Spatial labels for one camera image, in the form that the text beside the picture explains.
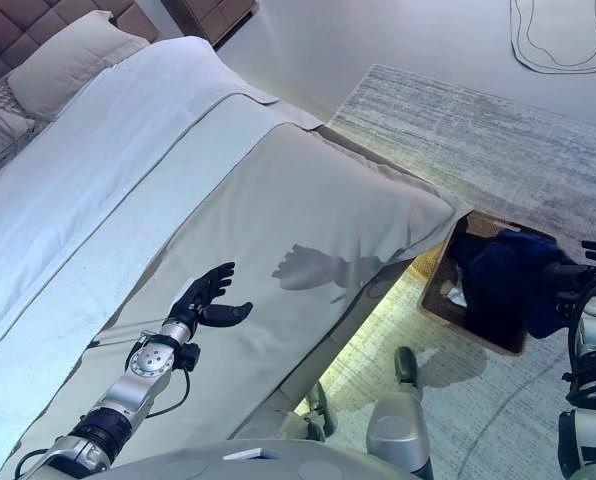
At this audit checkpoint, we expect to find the white garment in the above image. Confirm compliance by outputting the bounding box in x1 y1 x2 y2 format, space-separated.
442 267 469 306

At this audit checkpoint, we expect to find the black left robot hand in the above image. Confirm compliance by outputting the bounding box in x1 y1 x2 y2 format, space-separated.
165 261 254 332

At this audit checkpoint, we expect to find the white duvet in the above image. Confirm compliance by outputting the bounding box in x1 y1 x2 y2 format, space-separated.
0 35 324 366

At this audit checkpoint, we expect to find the brown cube nightstand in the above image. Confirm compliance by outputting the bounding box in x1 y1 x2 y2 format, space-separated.
160 0 259 49

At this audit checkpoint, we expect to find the brown wicker basket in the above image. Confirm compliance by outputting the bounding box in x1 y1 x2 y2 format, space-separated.
417 209 559 357

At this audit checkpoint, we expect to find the silver left robot leg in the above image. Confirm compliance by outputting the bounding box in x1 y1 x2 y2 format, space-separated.
277 382 338 444

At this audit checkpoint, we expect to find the dark blue garment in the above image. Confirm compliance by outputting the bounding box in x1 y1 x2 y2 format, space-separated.
465 227 579 340

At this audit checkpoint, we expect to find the beige bed runner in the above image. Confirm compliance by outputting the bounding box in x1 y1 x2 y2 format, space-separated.
0 122 474 480

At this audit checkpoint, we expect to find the silver robot leg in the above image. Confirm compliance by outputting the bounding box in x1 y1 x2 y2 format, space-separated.
365 345 435 480
277 382 338 444

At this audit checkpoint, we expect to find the beige oval floor mat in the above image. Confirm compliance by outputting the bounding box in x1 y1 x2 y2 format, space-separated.
508 0 596 75

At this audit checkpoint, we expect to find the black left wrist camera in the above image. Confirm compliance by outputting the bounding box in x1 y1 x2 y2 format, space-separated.
176 343 202 372

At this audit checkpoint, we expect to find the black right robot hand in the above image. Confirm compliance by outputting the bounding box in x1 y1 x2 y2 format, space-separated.
542 240 596 301

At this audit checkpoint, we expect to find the silver right robot leg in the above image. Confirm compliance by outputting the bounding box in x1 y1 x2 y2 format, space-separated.
365 345 435 480

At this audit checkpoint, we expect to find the brown padded headboard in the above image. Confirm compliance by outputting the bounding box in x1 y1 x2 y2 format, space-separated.
0 0 160 96

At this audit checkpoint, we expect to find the grey robot torso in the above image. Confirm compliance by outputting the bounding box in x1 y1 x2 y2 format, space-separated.
97 437 419 480

